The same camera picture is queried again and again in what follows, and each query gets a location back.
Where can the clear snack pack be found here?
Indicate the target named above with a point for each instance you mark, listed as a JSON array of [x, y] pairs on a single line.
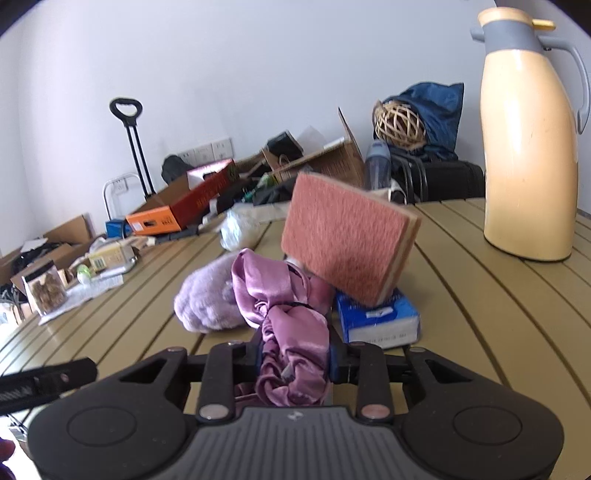
[[46, 290]]

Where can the white metal tube frame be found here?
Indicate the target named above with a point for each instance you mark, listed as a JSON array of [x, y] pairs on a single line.
[[121, 176]]

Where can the black cap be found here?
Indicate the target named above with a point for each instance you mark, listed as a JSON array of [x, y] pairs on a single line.
[[177, 168]]

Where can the olive folding slatted table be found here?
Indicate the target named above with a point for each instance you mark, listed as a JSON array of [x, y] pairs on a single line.
[[461, 323]]

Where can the white wall sockets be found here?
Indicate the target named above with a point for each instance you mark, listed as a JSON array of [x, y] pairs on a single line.
[[221, 147]]

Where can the black suitcase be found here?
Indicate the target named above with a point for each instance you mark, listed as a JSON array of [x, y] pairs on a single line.
[[452, 182]]

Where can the orange and red carton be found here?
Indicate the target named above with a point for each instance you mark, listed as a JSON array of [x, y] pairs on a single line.
[[184, 207]]

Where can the woven rattan ball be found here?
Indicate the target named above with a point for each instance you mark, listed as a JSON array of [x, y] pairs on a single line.
[[398, 124]]

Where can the clear plastic sheet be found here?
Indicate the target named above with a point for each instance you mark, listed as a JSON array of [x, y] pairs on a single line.
[[87, 295]]

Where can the blue tissue pack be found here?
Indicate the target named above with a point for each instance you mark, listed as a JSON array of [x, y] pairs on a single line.
[[378, 323]]

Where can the small green item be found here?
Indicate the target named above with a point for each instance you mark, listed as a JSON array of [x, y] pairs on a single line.
[[84, 274]]

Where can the dark blue bag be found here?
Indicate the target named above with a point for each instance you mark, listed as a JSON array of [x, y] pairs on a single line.
[[438, 115]]

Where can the small pale yellow box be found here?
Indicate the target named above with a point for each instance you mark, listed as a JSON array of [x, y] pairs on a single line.
[[111, 256]]

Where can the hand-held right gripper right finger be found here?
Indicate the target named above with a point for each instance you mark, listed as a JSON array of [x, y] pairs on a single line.
[[336, 360]]

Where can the small blue box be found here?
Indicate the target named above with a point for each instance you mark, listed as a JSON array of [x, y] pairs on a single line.
[[115, 228]]

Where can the open brown cardboard box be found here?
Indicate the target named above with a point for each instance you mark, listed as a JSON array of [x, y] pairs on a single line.
[[332, 166]]

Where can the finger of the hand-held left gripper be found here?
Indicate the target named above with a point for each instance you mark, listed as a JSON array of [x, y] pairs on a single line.
[[64, 376]]

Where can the small black box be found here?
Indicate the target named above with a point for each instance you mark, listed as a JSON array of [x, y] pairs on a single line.
[[284, 144]]

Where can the yellow thermos jug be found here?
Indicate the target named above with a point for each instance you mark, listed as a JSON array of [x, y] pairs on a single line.
[[526, 161]]

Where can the purple satin scrunchie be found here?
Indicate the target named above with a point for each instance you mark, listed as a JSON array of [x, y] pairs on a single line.
[[291, 332]]

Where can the crumpled clear plastic bag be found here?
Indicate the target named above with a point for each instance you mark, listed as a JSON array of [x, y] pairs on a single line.
[[240, 228]]

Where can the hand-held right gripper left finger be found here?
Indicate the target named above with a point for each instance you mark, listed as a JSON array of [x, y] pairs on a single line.
[[220, 383]]

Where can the grey blue water bottle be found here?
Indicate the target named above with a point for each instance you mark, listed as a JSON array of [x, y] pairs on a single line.
[[377, 166]]

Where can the lavender fuzzy plush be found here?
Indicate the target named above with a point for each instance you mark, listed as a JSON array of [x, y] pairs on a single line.
[[203, 300]]

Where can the pink scouring sponge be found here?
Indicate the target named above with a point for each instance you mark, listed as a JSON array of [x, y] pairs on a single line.
[[341, 240]]

